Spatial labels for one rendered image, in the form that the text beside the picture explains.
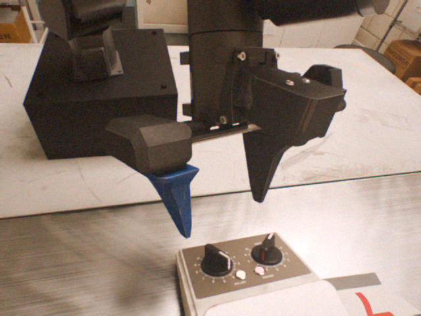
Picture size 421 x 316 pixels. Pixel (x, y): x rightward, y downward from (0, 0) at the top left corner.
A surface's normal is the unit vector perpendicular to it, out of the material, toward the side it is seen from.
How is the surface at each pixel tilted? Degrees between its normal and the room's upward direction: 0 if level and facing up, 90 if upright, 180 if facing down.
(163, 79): 4
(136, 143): 36
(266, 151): 72
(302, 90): 15
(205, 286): 30
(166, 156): 63
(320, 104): 80
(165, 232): 0
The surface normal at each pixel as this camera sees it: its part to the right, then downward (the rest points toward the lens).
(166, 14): 0.21, 0.72
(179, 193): 0.62, 0.38
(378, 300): 0.00, -0.99
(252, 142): -0.77, 0.07
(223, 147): 0.11, -0.69
